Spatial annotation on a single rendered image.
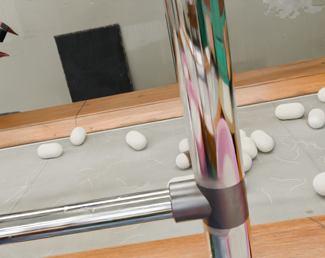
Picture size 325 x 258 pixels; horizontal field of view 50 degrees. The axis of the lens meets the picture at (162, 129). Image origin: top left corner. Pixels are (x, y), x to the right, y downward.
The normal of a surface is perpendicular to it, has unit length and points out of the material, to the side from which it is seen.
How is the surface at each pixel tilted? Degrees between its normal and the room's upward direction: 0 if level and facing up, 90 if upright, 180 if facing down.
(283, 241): 0
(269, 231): 0
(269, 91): 45
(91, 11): 92
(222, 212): 90
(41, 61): 90
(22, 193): 0
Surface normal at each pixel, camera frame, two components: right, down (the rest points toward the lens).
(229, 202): 0.15, 0.35
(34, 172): -0.18, -0.91
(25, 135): -0.13, -0.37
